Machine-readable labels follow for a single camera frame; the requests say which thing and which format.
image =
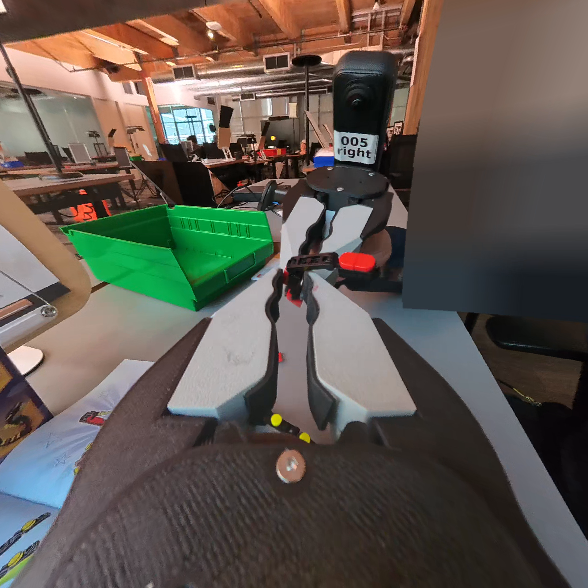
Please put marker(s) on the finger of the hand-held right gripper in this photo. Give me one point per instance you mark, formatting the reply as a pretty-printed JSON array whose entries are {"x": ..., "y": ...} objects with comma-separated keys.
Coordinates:
[
  {"x": 353, "y": 225},
  {"x": 296, "y": 220}
]

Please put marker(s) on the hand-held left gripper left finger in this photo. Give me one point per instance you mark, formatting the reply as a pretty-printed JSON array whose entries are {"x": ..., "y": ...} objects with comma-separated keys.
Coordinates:
[{"x": 225, "y": 363}]

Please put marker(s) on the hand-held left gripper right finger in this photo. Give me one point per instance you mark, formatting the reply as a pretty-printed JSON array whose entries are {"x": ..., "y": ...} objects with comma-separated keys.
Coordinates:
[{"x": 358, "y": 367}]

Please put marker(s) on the black red lego claw arm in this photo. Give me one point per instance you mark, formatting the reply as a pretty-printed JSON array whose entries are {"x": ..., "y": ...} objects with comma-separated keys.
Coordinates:
[{"x": 312, "y": 260}]

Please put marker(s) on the person's right forearm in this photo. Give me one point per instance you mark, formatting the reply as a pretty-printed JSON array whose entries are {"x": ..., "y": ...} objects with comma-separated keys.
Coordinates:
[{"x": 397, "y": 239}]

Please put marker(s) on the lego instruction booklet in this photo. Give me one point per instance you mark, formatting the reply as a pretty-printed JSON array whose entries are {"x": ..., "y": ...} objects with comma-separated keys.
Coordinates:
[{"x": 46, "y": 468}]

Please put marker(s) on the lego set box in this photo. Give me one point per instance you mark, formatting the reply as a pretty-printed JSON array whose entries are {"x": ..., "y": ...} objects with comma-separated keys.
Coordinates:
[{"x": 18, "y": 413}]

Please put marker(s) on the person's right hand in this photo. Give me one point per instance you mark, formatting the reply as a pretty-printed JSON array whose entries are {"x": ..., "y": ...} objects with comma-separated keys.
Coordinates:
[{"x": 382, "y": 246}]

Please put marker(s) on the blue white box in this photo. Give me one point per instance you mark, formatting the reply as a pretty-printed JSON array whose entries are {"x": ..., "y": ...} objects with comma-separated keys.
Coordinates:
[{"x": 324, "y": 158}]

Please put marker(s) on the black barcode scanner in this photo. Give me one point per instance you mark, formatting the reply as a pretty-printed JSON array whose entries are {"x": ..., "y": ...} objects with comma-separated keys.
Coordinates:
[{"x": 268, "y": 193}]

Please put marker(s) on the green plastic bin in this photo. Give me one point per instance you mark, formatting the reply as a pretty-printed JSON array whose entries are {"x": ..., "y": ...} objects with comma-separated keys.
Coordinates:
[{"x": 138, "y": 257}]

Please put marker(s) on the black armrest chair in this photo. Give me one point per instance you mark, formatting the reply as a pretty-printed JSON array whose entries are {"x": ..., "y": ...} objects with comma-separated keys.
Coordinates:
[{"x": 528, "y": 337}]

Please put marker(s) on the wooden instruction board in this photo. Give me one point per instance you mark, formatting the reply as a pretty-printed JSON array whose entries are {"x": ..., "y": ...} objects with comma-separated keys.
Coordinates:
[{"x": 69, "y": 273}]

